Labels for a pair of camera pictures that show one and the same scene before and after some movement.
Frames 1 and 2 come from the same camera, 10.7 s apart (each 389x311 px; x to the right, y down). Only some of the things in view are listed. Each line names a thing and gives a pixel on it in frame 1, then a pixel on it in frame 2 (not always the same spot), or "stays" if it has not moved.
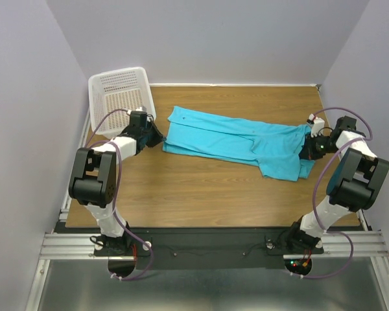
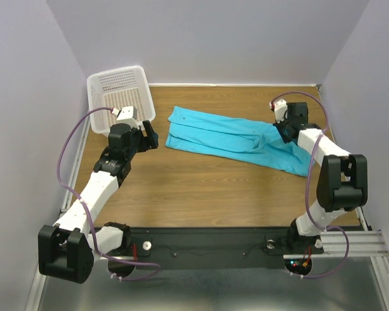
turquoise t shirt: [276, 148] stays
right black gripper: [310, 148] to [284, 130]
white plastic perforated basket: [123, 89] stays
